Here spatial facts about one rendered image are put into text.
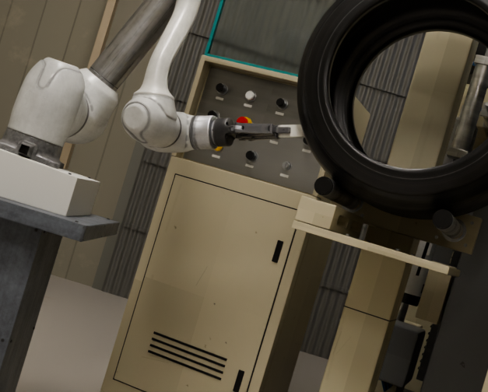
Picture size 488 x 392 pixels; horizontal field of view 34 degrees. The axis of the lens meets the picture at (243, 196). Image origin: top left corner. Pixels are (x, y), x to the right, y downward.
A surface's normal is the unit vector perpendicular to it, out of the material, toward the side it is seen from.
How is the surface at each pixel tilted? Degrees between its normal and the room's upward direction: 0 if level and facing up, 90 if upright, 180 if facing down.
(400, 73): 90
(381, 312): 90
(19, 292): 90
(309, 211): 90
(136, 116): 100
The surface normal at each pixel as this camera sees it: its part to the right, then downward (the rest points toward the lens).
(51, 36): 0.00, -0.01
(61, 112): 0.63, 0.18
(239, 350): -0.33, -0.11
